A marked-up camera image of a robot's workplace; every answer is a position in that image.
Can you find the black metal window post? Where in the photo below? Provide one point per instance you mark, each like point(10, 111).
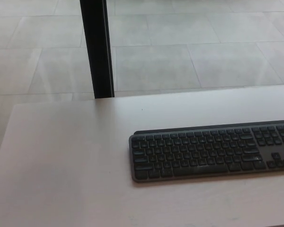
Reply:
point(97, 47)

